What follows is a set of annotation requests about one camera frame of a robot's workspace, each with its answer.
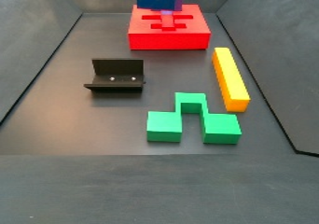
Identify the black angle fixture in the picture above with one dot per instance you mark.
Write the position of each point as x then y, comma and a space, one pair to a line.
117, 75

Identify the yellow long bar block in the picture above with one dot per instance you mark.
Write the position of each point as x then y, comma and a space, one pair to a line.
232, 84

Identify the red slotted base block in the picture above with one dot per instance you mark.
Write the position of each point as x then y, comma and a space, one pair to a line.
182, 30

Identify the purple U-shaped block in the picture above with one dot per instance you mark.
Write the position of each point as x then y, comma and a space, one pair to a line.
178, 2

